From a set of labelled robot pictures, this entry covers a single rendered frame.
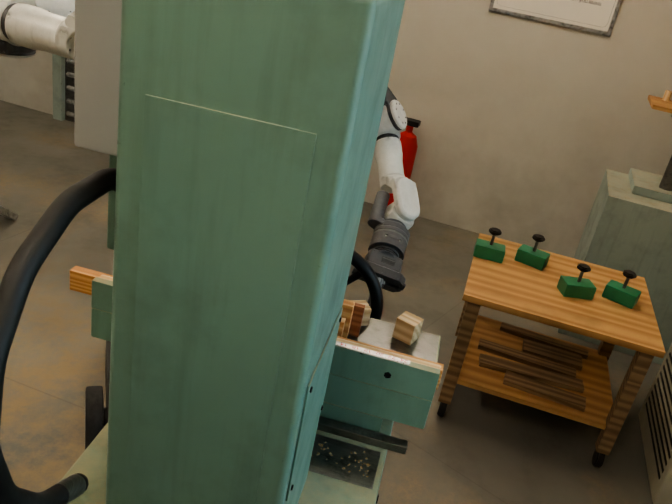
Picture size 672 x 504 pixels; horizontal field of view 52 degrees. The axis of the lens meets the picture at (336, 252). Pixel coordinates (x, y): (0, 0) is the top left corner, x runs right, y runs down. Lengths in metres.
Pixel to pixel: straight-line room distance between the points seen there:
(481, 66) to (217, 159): 3.43
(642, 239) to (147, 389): 2.68
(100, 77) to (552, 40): 3.42
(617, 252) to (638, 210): 0.21
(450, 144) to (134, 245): 3.49
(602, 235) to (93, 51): 2.74
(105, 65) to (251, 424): 0.40
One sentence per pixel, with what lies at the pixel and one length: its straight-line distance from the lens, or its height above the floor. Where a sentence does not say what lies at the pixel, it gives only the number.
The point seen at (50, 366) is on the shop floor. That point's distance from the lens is 2.63.
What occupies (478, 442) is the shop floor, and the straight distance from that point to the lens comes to 2.57.
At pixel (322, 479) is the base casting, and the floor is 0.80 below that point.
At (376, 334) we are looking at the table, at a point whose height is 0.90.
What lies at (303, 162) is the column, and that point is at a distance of 0.61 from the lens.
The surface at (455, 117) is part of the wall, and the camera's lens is 4.07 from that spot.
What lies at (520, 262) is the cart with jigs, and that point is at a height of 0.53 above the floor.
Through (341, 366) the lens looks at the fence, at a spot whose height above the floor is 0.92.
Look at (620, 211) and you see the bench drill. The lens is 3.18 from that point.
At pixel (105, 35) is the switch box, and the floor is 1.44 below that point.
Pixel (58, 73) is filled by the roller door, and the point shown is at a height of 0.32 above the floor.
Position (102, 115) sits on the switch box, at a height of 1.36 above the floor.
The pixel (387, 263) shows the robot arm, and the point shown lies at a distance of 1.60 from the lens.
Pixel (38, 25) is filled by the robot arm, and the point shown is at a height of 1.32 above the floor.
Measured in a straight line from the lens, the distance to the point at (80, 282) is 1.29.
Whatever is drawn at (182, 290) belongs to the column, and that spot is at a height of 1.21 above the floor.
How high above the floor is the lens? 1.57
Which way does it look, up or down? 26 degrees down
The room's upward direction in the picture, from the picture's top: 11 degrees clockwise
